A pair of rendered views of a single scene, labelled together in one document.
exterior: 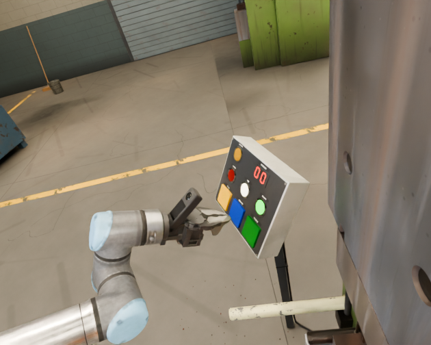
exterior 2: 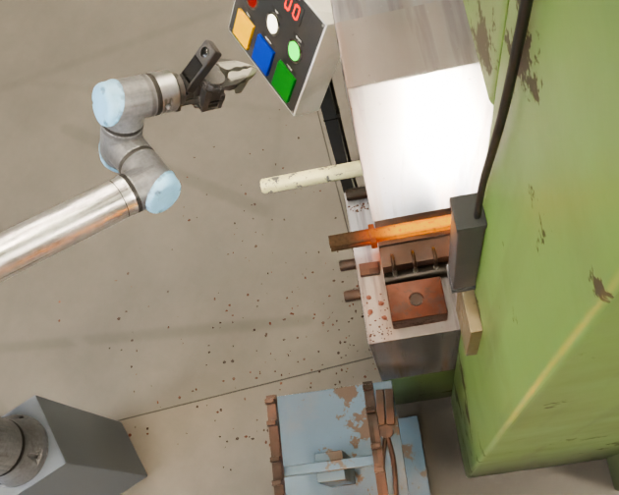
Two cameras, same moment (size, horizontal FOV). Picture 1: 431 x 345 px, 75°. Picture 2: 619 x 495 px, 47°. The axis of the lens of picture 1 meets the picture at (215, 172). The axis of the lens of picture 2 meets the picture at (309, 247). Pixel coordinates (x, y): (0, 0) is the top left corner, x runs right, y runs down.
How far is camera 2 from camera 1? 0.87 m
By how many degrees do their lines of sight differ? 31
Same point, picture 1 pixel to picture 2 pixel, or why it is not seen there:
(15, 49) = not seen: outside the picture
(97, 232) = (111, 107)
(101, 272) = (117, 147)
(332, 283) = not seen: hidden behind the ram
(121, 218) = (132, 88)
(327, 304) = not seen: hidden behind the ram
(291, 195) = (330, 38)
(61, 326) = (104, 200)
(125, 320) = (162, 190)
